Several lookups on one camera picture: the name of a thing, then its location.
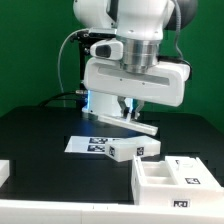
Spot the small white cabinet door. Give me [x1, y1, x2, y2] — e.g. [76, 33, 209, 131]
[97, 113, 158, 137]

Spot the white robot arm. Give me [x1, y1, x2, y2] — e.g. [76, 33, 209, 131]
[73, 0, 198, 119]

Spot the white cabinet box body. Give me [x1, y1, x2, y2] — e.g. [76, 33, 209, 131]
[131, 156, 224, 208]

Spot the white left border rail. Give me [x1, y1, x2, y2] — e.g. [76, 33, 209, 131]
[0, 160, 10, 187]

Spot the white paper with markers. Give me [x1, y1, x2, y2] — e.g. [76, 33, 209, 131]
[65, 136, 113, 154]

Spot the black cable on table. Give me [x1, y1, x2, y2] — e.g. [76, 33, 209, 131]
[38, 91, 89, 108]

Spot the white cabinet top block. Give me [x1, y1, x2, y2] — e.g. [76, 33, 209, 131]
[105, 136, 161, 162]

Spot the white front border rail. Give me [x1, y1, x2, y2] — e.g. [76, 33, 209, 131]
[0, 200, 224, 224]

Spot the white border rail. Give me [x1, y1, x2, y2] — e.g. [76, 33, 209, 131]
[0, 200, 224, 224]
[0, 160, 10, 187]

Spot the white cabinet door panel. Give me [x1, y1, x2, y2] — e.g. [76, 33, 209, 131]
[165, 156, 219, 189]

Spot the grey camera cable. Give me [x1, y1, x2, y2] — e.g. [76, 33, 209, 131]
[57, 28, 88, 94]

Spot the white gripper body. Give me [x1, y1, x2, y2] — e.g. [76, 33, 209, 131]
[84, 58, 190, 107]

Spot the black camera on stand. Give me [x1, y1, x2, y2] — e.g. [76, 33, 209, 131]
[69, 28, 115, 94]

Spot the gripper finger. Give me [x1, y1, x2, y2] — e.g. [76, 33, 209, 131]
[133, 100, 145, 120]
[117, 96, 129, 119]

